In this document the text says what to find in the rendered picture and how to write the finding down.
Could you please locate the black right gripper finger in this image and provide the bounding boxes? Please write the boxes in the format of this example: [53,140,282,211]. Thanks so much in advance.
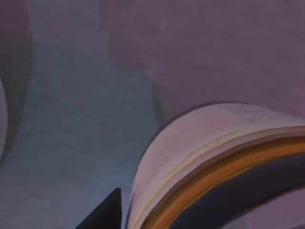
[75,187,123,229]

